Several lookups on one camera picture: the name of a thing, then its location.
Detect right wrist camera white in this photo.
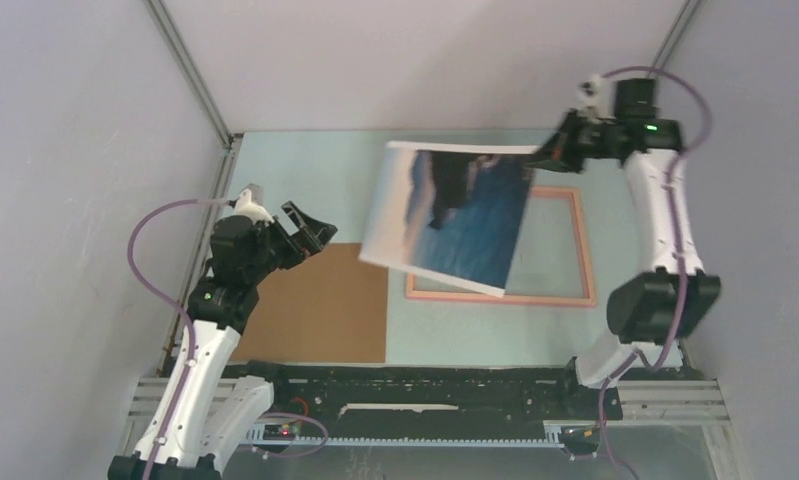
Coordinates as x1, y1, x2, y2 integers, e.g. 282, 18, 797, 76
576, 74, 608, 123

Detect small circuit board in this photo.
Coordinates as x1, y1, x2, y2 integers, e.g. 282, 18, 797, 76
261, 423, 300, 441

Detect brown backing board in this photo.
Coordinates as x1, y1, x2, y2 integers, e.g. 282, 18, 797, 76
232, 243, 388, 364

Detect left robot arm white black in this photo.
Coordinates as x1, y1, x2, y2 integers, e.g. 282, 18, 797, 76
107, 200, 337, 479

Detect left corner metal post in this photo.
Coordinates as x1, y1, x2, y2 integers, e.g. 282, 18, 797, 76
142, 0, 234, 148

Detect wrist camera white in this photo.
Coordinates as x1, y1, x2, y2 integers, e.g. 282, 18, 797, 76
576, 74, 608, 123
229, 184, 275, 224

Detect corner metal post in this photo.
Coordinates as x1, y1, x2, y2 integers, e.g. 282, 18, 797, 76
142, 0, 234, 148
612, 0, 705, 143

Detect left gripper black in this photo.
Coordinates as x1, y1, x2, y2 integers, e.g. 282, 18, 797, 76
244, 202, 336, 284

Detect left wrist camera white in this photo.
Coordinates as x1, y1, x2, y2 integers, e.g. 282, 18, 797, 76
229, 184, 275, 224

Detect right corner metal post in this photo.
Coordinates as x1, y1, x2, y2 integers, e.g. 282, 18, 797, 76
612, 0, 705, 143

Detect pink wooden picture frame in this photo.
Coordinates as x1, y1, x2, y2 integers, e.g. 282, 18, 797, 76
405, 186, 597, 308

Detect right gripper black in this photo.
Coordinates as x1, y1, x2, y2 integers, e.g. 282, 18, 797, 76
522, 109, 615, 176

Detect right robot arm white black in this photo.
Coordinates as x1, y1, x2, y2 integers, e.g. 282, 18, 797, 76
528, 75, 722, 418

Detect white cable duct strip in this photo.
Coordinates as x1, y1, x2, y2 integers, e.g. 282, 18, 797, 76
240, 424, 564, 448

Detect landscape photo print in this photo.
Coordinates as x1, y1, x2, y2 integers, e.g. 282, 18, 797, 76
359, 141, 534, 298

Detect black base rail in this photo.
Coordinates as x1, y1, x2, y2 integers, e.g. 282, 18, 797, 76
230, 361, 622, 442

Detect aluminium frame rails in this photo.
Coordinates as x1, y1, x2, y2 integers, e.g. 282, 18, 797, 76
114, 377, 738, 480

